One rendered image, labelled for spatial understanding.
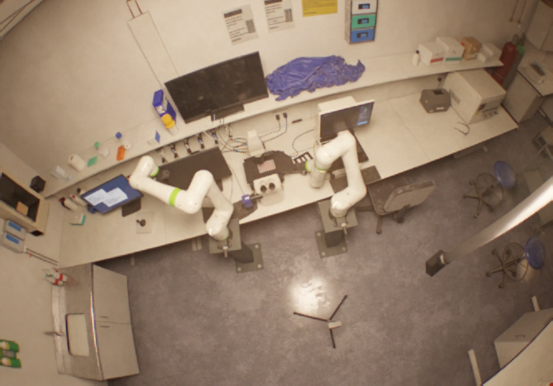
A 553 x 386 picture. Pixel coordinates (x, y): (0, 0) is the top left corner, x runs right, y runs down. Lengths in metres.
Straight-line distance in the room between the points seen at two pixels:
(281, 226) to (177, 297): 1.44
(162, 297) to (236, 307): 0.91
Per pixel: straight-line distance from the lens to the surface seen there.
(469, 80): 3.01
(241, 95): 1.96
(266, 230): 2.77
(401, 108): 2.83
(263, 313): 2.62
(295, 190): 2.07
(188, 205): 1.42
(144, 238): 2.41
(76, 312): 2.94
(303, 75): 2.00
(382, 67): 2.45
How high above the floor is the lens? 2.58
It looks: 58 degrees down
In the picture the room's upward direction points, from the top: 15 degrees counter-clockwise
